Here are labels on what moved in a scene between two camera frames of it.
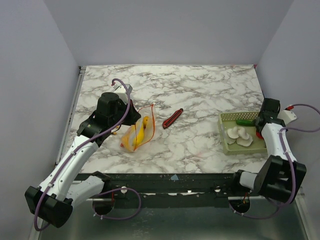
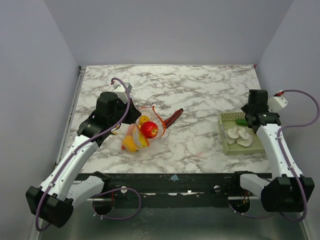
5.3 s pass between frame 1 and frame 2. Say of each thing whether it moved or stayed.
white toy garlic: stayed
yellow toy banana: moved
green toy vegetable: stayed
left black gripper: stayed
